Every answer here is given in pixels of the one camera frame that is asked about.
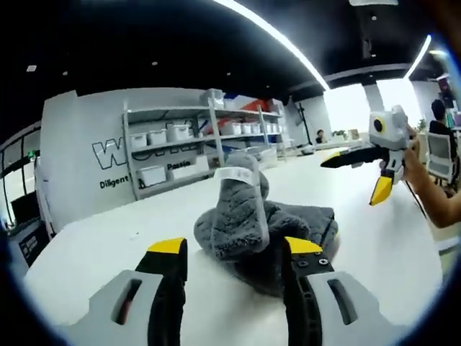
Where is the person's right hand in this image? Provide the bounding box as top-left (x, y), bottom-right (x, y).
top-left (401, 124), bottom-right (430, 183)

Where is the grey towel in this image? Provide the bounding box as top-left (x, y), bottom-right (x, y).
top-left (193, 151), bottom-right (341, 298)

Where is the white standing board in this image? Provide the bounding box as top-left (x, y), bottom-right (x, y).
top-left (34, 158), bottom-right (59, 236)

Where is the white office chair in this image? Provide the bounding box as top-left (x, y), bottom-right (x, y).
top-left (426, 132), bottom-right (453, 177)

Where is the black cabinet with label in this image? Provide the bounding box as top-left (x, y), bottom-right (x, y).
top-left (17, 230), bottom-right (50, 268)

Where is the black tripod stand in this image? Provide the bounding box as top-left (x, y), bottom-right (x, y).
top-left (295, 102), bottom-right (315, 148)

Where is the short ceiling light strip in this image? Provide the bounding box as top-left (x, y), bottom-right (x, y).
top-left (403, 34), bottom-right (433, 81)

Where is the group of white storage bins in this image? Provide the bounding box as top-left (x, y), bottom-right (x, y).
top-left (129, 89), bottom-right (285, 188)

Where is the grey metal shelving unit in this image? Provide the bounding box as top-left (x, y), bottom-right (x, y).
top-left (122, 89), bottom-right (289, 201)

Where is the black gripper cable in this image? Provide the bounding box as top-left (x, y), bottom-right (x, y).
top-left (403, 178), bottom-right (429, 220)

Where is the long ceiling light strip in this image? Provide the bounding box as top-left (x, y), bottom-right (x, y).
top-left (212, 0), bottom-right (331, 91)

